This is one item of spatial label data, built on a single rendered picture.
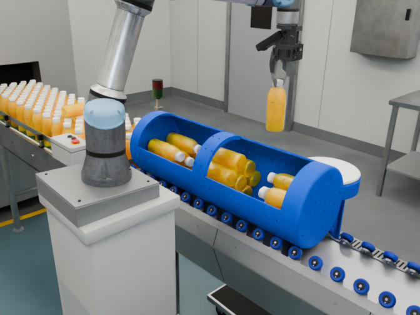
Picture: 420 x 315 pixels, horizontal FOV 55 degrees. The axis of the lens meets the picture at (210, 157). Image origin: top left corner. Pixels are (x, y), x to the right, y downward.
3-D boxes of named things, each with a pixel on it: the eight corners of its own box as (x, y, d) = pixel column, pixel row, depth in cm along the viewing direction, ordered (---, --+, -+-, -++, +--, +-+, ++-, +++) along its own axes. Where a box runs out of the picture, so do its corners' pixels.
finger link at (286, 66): (293, 87, 146) (292, 62, 142) (279, 84, 150) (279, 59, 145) (298, 84, 148) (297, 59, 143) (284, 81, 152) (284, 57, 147)
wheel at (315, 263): (324, 259, 125) (325, 260, 126) (310, 252, 128) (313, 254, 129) (317, 272, 124) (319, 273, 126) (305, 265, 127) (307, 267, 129)
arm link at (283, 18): (272, 10, 137) (286, 10, 142) (270, 25, 139) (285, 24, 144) (290, 12, 132) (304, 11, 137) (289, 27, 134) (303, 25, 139)
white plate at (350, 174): (300, 182, 163) (300, 185, 163) (370, 183, 162) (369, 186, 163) (289, 155, 188) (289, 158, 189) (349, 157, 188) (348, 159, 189)
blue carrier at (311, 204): (294, 265, 129) (300, 185, 117) (132, 178, 186) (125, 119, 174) (339, 227, 147) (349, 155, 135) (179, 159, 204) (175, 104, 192)
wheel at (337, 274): (346, 270, 120) (348, 271, 121) (332, 263, 123) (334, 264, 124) (340, 284, 119) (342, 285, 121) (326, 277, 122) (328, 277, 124)
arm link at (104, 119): (85, 154, 115) (82, 107, 110) (84, 139, 127) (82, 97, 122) (128, 152, 118) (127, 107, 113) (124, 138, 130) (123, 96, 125)
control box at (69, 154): (73, 169, 179) (70, 148, 175) (52, 157, 192) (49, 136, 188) (93, 164, 186) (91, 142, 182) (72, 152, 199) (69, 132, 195)
